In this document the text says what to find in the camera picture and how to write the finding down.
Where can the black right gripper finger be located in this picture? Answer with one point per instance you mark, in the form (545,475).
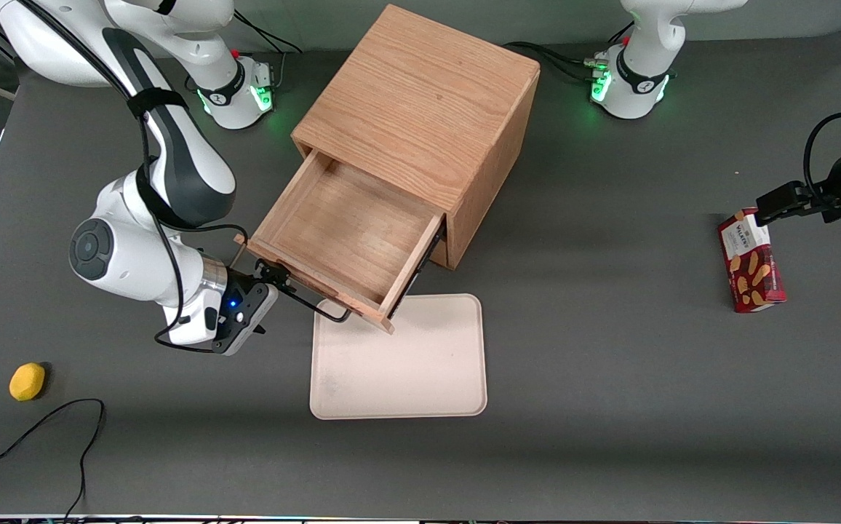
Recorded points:
(263,271)
(284,281)

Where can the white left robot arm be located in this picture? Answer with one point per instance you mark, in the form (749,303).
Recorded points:
(642,65)

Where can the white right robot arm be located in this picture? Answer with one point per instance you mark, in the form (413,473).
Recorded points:
(173,167)

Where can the wooden drawer cabinet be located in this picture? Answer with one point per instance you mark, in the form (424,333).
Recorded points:
(420,94)

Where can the red tartan shortbread cookie box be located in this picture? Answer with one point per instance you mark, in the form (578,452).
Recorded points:
(751,266)

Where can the beige plastic tray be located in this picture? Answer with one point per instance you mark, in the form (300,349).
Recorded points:
(406,364)

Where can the yellow lemon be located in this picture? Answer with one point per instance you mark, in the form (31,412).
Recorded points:
(27,382)

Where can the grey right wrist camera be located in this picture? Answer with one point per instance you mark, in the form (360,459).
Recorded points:
(186,326)

